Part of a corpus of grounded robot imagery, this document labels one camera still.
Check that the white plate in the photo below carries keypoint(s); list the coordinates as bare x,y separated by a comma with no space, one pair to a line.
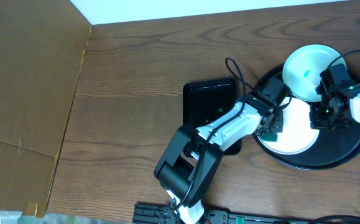
297,135

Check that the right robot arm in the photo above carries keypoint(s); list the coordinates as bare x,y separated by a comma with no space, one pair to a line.
339,107

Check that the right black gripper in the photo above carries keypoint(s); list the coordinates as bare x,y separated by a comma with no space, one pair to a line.
318,119

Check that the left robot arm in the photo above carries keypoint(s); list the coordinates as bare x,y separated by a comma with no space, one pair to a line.
191,159

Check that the green yellow sponge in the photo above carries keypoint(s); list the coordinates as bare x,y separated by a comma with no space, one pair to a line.
270,137

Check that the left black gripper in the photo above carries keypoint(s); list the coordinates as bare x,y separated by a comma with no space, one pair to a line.
275,125

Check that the brown cardboard panel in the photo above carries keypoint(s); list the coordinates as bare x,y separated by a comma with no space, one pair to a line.
42,44

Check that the black rectangular water tray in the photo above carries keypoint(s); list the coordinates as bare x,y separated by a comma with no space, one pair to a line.
206,101

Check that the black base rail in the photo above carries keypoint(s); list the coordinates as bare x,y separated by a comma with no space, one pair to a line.
157,214

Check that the mint green plate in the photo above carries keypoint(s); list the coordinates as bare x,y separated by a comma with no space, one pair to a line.
301,71

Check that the round black serving tray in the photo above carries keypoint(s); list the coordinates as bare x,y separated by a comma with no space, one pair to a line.
330,148

